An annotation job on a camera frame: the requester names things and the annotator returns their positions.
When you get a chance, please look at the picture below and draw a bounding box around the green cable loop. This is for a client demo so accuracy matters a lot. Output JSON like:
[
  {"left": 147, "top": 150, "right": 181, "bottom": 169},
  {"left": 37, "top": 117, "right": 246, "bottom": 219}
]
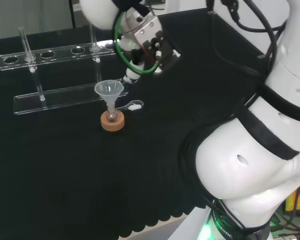
[{"left": 114, "top": 11, "right": 161, "bottom": 75}]

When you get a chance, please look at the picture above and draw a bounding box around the grey equipment cabinet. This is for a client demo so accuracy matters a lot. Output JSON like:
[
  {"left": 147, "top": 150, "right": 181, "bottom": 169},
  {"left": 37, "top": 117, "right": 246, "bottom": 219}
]
[{"left": 69, "top": 0, "right": 92, "bottom": 28}]

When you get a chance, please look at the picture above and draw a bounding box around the clear weighing funnel with powder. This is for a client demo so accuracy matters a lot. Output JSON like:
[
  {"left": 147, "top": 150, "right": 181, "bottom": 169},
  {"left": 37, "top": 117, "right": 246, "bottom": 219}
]
[{"left": 115, "top": 99, "right": 144, "bottom": 112}]

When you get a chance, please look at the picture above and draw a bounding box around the cork ring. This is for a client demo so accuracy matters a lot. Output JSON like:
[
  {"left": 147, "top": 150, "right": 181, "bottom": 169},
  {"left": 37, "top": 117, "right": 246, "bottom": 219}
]
[{"left": 100, "top": 111, "right": 126, "bottom": 133}]

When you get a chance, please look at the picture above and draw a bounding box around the clear acrylic funnel stand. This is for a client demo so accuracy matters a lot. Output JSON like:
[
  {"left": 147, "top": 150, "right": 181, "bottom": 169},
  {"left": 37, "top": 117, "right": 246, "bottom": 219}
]
[{"left": 0, "top": 22, "right": 130, "bottom": 116}]

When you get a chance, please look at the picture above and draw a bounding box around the black bench cloth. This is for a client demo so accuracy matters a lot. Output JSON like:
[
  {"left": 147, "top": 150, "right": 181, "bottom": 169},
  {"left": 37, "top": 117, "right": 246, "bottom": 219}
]
[{"left": 0, "top": 7, "right": 267, "bottom": 239}]

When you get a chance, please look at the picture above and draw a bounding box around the small glass round-bottom flask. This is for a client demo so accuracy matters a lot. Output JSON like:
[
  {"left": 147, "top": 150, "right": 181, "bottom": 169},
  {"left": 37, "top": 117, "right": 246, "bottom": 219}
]
[{"left": 106, "top": 106, "right": 119, "bottom": 124}]

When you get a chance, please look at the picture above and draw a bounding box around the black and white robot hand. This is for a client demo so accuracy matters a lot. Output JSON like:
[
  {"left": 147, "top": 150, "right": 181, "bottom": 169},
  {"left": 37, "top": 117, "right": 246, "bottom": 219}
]
[{"left": 119, "top": 8, "right": 182, "bottom": 85}]

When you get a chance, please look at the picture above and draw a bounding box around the black cable with connector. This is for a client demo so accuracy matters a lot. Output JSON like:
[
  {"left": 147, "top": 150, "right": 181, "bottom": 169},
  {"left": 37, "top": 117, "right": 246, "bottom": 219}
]
[{"left": 206, "top": 0, "right": 263, "bottom": 76}]

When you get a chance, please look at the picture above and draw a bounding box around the clear plastic funnel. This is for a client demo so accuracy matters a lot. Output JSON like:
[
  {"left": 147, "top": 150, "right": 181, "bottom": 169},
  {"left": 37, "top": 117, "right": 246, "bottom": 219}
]
[{"left": 94, "top": 79, "right": 124, "bottom": 114}]

